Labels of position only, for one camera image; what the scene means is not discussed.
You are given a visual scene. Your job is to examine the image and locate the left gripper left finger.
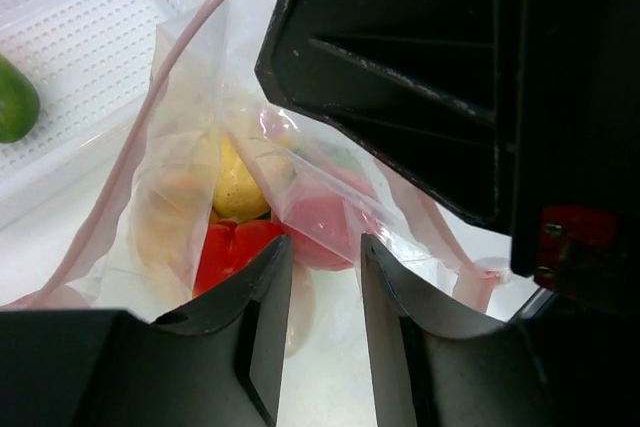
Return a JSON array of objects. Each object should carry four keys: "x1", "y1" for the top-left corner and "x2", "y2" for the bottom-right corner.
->
[{"x1": 1, "y1": 236, "x2": 293, "y2": 426}]

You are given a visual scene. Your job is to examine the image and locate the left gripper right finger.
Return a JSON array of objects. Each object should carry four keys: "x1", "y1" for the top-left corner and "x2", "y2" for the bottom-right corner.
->
[{"x1": 360, "y1": 235, "x2": 639, "y2": 426}]

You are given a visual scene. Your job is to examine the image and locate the red fake apple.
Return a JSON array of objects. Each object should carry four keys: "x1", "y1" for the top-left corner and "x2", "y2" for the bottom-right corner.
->
[{"x1": 192, "y1": 219, "x2": 284, "y2": 298}]

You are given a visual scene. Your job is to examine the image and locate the clear zip top bag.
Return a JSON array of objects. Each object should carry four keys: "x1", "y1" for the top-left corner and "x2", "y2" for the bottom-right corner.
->
[{"x1": 0, "y1": 0, "x2": 516, "y2": 363}]

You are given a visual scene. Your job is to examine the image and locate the clear plastic perforated bin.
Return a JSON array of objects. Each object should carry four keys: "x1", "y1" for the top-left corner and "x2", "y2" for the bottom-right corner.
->
[{"x1": 1, "y1": 0, "x2": 204, "y2": 224}]

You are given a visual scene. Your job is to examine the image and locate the green fake avocado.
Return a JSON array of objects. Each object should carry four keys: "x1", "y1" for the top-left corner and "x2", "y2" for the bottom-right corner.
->
[{"x1": 0, "y1": 55, "x2": 41, "y2": 144}]

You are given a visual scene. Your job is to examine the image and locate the pale yellow fake pear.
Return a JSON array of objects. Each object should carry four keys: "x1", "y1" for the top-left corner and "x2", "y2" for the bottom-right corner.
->
[{"x1": 212, "y1": 133, "x2": 295, "y2": 222}]

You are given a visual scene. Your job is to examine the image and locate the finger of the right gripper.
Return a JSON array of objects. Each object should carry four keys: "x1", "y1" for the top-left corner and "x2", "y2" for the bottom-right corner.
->
[{"x1": 255, "y1": 0, "x2": 639, "y2": 297}]

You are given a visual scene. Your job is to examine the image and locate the pink fake peach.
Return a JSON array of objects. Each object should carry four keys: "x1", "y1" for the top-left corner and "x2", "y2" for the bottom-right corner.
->
[{"x1": 271, "y1": 175, "x2": 381, "y2": 271}]

